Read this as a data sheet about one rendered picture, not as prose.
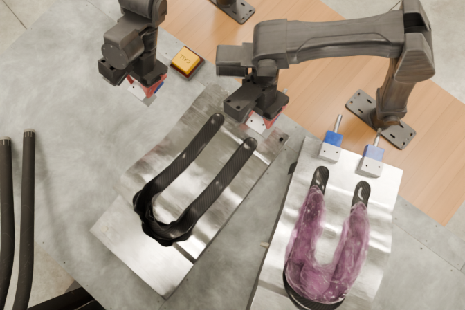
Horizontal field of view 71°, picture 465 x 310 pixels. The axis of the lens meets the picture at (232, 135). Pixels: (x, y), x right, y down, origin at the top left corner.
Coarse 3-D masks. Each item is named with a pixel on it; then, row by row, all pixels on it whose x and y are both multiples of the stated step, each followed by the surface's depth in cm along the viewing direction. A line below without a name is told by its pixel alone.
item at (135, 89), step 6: (168, 60) 84; (132, 84) 81; (138, 84) 81; (162, 84) 84; (132, 90) 80; (138, 90) 80; (150, 90) 80; (156, 90) 84; (138, 96) 80; (144, 96) 80; (156, 96) 85; (144, 102) 81; (150, 102) 84
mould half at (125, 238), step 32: (192, 128) 85; (224, 128) 84; (160, 160) 81; (224, 160) 83; (256, 160) 82; (128, 192) 77; (192, 192) 78; (224, 192) 80; (96, 224) 82; (128, 224) 82; (224, 224) 82; (128, 256) 80; (160, 256) 80; (192, 256) 72; (160, 288) 78
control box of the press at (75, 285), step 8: (72, 288) 158; (80, 288) 144; (64, 296) 131; (72, 296) 134; (80, 296) 139; (88, 296) 143; (40, 304) 116; (48, 304) 119; (56, 304) 122; (64, 304) 126; (72, 304) 130; (80, 304) 141
